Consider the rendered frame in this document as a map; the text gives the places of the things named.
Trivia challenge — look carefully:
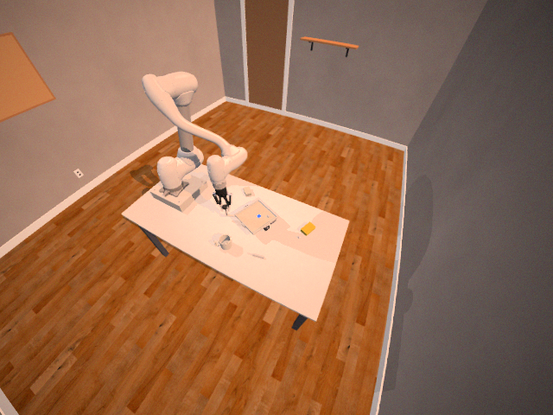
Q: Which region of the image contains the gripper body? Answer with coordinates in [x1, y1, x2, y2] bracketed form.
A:
[215, 187, 228, 198]

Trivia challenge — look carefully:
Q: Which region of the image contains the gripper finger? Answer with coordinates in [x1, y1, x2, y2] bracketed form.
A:
[212, 192, 223, 211]
[222, 193, 232, 212]

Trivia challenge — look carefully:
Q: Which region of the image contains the grey mug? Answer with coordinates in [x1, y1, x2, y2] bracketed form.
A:
[214, 234, 232, 251]

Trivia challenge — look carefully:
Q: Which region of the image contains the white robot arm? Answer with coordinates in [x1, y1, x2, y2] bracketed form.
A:
[142, 72, 247, 197]

